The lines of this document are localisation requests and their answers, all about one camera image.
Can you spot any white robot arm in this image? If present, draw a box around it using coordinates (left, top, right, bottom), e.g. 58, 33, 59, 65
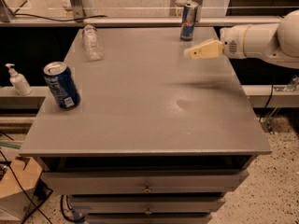
184, 10, 299, 69

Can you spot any drawer knob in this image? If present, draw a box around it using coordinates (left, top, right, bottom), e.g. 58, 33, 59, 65
143, 184, 152, 193
144, 208, 153, 216

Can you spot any redbull can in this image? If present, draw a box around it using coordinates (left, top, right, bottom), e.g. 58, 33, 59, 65
180, 2, 198, 41

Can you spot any blue soda can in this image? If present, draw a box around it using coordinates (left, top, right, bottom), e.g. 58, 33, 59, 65
43, 62, 80, 109

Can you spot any top drawer knob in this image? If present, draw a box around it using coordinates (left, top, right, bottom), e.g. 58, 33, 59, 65
143, 184, 152, 193

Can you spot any white pump dispenser bottle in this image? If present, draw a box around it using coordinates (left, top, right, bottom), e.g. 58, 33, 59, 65
6, 63, 32, 96

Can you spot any clear plastic water bottle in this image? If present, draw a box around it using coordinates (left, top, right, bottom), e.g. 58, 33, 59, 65
82, 24, 104, 61

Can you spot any grey drawer cabinet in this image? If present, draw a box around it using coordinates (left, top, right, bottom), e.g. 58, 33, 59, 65
21, 28, 271, 224

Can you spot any metal frame post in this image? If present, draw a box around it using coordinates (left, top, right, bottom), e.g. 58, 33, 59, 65
70, 0, 85, 21

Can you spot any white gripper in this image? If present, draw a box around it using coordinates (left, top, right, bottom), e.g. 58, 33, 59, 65
183, 25, 249, 60

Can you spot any black cable on floor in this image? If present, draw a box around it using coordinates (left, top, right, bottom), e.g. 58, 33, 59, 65
0, 149, 54, 224

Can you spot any cardboard box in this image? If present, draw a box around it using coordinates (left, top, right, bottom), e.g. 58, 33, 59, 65
0, 157, 42, 198

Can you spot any black cable on ledge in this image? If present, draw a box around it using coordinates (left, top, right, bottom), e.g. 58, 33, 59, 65
13, 12, 108, 22

